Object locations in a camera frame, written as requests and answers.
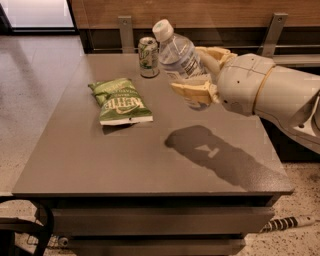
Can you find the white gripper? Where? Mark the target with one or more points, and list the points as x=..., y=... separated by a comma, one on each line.
x=241, y=85

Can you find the blue labelled plastic water bottle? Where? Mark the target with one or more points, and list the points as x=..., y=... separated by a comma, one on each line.
x=178, y=57

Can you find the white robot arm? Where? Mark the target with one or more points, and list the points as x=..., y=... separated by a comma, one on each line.
x=290, y=100

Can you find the green white soda can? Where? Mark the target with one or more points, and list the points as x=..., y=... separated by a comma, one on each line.
x=148, y=57

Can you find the green Kettle chip bag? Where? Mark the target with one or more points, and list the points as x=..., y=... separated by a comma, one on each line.
x=120, y=103

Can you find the grey table drawer unit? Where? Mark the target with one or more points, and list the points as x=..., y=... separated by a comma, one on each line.
x=149, y=227

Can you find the black chair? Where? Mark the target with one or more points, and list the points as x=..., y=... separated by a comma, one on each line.
x=9, y=226

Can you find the right metal wall bracket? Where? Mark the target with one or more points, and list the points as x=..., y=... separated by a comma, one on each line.
x=272, y=35

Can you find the metal wall bracket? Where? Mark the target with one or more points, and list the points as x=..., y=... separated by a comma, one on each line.
x=272, y=35
x=126, y=34

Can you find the left metal wall bracket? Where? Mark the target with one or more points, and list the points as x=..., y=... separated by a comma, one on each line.
x=126, y=34

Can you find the wooden wall counter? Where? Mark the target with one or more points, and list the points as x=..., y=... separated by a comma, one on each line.
x=238, y=24

